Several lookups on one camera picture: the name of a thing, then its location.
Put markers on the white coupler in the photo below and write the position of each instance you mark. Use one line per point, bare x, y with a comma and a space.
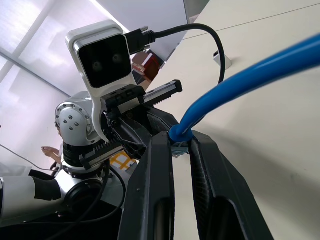
226, 61

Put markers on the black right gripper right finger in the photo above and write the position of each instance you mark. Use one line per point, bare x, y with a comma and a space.
220, 185

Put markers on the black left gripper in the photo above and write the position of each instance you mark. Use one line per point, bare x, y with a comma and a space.
125, 100

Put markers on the brown red cabinet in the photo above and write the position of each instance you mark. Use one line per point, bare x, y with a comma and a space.
150, 66

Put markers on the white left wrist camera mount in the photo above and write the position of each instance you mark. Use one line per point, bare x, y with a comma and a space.
100, 37

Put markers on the seated person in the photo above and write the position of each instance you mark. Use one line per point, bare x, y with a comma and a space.
51, 151

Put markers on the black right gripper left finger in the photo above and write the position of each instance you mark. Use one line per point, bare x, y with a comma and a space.
150, 190

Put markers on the yellow white checked object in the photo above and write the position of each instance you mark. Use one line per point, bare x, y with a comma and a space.
120, 160

